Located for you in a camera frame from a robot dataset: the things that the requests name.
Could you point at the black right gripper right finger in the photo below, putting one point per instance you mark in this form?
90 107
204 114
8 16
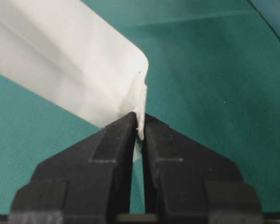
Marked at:
188 183

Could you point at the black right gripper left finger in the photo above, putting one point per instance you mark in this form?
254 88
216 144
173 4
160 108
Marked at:
87 183

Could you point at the white duct tape roll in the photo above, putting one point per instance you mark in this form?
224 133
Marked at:
66 53

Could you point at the green table cloth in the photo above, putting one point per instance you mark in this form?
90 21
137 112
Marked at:
214 75

